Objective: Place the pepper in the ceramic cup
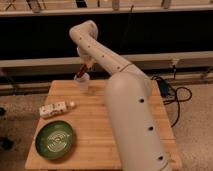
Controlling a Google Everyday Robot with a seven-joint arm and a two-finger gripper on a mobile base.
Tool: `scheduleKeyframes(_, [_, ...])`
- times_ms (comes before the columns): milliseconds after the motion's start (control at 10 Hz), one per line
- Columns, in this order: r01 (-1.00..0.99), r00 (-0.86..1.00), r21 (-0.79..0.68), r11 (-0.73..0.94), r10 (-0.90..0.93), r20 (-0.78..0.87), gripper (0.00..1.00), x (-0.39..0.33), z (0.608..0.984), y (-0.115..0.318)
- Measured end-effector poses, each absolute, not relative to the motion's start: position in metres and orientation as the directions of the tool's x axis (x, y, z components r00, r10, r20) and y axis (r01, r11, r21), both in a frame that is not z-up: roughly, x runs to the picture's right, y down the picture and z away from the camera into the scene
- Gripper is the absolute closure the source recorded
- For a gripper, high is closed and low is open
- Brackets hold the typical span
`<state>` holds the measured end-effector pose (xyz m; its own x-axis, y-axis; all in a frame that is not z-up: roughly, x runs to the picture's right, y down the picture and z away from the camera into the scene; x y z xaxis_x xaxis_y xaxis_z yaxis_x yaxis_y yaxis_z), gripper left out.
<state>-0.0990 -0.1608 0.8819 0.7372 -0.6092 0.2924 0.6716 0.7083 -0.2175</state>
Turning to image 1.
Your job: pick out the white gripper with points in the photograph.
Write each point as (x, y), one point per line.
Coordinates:
(86, 58)

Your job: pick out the red pepper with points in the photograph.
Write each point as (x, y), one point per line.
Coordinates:
(83, 69)

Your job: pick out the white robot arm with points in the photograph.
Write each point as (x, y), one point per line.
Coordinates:
(127, 94)

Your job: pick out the white labelled bottle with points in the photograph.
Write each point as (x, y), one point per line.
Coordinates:
(57, 108)

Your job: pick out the blue power box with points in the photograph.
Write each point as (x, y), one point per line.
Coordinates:
(164, 88)

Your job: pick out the green glass plate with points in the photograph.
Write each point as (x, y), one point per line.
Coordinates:
(54, 140)

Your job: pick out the wooden table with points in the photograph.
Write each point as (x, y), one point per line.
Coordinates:
(94, 146)

